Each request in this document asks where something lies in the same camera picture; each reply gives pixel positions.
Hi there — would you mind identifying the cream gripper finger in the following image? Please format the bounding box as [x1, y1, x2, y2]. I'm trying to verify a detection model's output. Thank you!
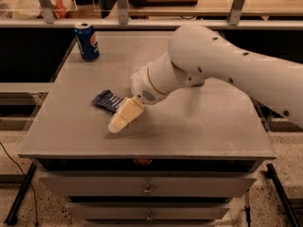
[108, 97, 144, 133]

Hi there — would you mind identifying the dark blue rxbar wrapper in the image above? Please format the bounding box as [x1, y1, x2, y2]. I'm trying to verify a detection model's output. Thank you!
[92, 90, 123, 114]

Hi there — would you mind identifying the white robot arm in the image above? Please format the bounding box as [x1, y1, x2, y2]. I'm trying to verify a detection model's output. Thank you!
[108, 26, 303, 133]

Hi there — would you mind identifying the grey drawer cabinet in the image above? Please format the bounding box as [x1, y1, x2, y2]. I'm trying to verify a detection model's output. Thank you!
[21, 31, 275, 227]

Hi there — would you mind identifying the blue pepsi can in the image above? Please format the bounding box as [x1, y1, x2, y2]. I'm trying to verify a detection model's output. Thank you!
[74, 23, 99, 61]

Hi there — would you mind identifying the upper grey drawer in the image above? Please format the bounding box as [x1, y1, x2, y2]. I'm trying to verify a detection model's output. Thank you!
[38, 172, 256, 198]

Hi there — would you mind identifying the grey drawer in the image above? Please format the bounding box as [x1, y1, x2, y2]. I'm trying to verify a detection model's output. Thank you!
[66, 202, 229, 220]
[38, 172, 256, 198]

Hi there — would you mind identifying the lower grey drawer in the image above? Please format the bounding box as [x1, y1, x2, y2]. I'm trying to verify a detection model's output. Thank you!
[66, 202, 229, 220]

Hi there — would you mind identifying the orange white plastic bag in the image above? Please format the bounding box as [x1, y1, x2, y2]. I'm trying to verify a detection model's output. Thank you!
[10, 0, 75, 19]

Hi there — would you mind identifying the middle metal bracket post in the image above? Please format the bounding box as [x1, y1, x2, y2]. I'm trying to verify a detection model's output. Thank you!
[116, 0, 129, 25]

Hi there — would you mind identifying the metal bracket post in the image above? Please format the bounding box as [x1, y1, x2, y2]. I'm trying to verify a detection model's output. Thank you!
[116, 0, 129, 25]
[39, 0, 55, 24]
[227, 0, 245, 26]

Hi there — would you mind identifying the left metal bracket post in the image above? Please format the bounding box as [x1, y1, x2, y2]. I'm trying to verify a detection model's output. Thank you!
[39, 0, 55, 24]

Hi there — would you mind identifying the black floor cable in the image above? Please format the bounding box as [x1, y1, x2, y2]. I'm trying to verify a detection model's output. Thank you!
[0, 141, 40, 227]

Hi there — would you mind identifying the long grey shelf rail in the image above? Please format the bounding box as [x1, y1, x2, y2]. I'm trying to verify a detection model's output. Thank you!
[0, 19, 303, 30]

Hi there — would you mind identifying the right black floor rail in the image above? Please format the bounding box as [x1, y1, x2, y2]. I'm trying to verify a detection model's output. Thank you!
[265, 164, 302, 227]

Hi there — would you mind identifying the black floor rail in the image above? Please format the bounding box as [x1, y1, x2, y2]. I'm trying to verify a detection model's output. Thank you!
[4, 164, 36, 226]
[265, 164, 302, 227]

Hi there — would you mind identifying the right metal bracket post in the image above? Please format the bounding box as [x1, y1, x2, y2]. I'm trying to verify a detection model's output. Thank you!
[227, 0, 245, 26]

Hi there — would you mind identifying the left black floor rail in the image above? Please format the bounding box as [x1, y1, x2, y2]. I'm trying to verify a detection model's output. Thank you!
[4, 164, 36, 226]

